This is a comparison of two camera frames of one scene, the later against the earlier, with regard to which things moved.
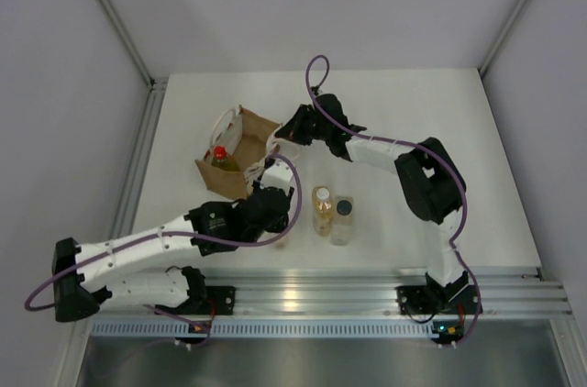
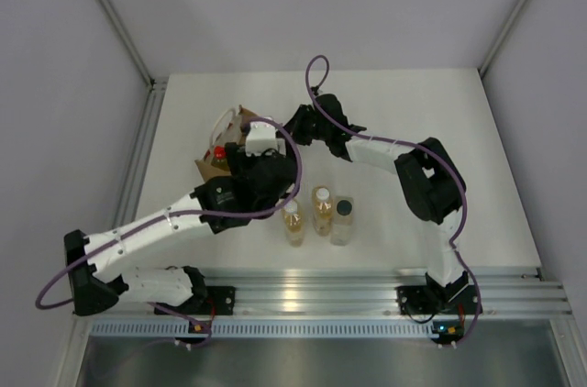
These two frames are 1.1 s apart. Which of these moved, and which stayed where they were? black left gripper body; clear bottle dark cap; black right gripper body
Moved: black left gripper body
Stayed: clear bottle dark cap; black right gripper body
